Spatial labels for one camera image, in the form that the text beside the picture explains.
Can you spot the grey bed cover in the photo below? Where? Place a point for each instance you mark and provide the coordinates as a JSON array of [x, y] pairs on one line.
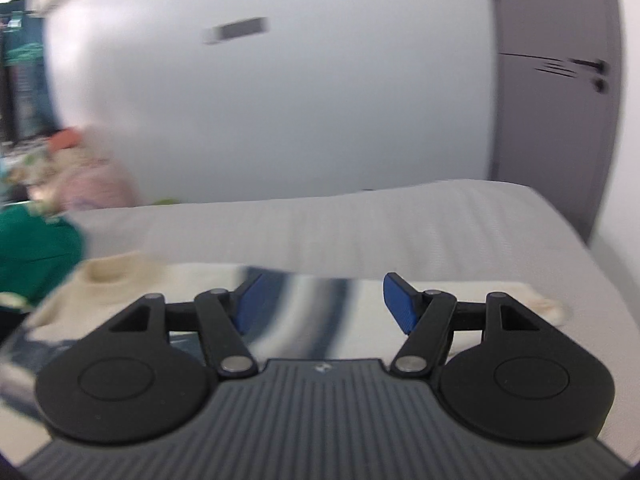
[[460, 230]]

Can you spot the hanging clothes rack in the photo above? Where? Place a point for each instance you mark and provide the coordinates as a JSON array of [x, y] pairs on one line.
[[26, 106]]

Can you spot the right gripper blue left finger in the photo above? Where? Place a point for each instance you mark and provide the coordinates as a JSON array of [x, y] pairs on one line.
[[223, 317]]

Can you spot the grey wardrobe door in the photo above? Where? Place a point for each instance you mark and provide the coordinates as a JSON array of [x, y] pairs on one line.
[[558, 98]]

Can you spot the cream blue striped sweater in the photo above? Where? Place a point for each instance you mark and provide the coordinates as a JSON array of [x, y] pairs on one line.
[[298, 316]]

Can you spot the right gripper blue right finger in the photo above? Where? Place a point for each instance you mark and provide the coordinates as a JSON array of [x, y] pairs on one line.
[[426, 319]]

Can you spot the green garment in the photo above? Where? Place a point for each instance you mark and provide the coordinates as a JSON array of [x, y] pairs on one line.
[[37, 254]]

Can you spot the orange box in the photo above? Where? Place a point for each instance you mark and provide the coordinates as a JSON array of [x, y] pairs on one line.
[[62, 139]]

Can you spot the grey wall panel switch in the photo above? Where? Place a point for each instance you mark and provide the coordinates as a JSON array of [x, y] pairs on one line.
[[235, 30]]

